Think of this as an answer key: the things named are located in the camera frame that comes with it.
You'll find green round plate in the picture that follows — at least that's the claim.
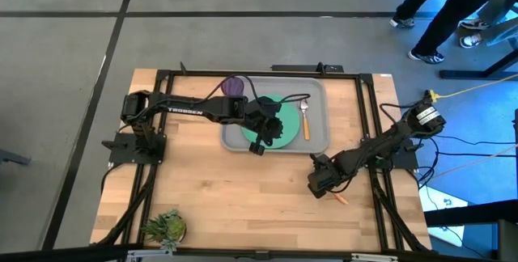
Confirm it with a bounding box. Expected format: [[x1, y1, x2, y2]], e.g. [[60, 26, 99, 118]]
[[240, 94, 302, 150]]

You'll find grey chair base leg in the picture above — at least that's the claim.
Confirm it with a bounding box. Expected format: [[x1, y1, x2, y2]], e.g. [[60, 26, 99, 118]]
[[0, 148, 32, 167]]

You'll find black table leg frame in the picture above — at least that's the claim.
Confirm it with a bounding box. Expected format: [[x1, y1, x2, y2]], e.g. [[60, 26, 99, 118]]
[[439, 31, 518, 81]]

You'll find small green potted succulent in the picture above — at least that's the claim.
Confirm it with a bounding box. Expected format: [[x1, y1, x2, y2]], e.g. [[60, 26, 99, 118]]
[[141, 208, 188, 253]]

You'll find fork with orange handle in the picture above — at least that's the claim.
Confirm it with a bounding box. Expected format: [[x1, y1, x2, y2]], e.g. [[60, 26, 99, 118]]
[[329, 191, 350, 206]]

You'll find black rig crossbar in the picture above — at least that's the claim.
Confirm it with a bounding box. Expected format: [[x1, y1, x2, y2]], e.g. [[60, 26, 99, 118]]
[[0, 243, 518, 262]]

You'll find black flat bracket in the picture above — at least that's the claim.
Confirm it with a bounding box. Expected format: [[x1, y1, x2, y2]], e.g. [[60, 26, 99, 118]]
[[270, 62, 345, 74]]

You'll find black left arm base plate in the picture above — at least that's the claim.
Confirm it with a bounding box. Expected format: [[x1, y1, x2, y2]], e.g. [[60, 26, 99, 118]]
[[100, 132, 168, 165]]

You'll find person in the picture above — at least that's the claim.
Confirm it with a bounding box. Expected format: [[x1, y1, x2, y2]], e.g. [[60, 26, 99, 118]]
[[388, 0, 515, 66], [458, 0, 518, 49]]

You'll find black cable bundle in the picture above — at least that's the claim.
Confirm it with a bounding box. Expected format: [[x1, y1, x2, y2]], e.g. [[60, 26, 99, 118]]
[[404, 132, 518, 190]]

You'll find grey plastic tray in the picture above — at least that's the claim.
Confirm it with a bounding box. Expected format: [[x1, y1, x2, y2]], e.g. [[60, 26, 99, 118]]
[[219, 75, 331, 154]]

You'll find pale beige cable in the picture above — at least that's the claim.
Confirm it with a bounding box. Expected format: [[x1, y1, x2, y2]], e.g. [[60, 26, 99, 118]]
[[436, 144, 518, 178]]

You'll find white panel with blue mark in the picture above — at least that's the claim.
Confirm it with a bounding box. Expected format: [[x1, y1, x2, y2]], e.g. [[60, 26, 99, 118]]
[[418, 184, 469, 247]]

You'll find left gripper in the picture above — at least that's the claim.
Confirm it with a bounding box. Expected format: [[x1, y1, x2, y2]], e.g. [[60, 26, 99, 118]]
[[242, 95, 285, 157]]

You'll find spoon with orange handle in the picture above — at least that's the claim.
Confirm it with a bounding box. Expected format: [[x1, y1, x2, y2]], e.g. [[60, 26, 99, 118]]
[[298, 98, 312, 142]]

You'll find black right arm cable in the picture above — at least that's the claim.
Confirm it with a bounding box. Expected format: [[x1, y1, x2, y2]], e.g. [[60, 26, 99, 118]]
[[379, 102, 426, 125]]

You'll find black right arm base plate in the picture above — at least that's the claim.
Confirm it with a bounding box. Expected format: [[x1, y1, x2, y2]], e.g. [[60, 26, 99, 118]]
[[362, 140, 418, 171]]

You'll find yellow cable with yellow plug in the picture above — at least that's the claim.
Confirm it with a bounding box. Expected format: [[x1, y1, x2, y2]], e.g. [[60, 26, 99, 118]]
[[427, 74, 518, 102]]

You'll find black rig strut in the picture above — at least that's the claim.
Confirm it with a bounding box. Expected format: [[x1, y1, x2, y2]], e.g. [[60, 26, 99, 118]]
[[423, 199, 518, 227]]

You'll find purple faceted cup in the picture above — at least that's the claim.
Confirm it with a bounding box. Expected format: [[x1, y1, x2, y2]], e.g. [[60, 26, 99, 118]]
[[220, 75, 246, 98]]

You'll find black aluminium rail frame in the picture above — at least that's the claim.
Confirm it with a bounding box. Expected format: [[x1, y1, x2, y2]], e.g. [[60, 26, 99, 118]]
[[107, 67, 432, 255]]

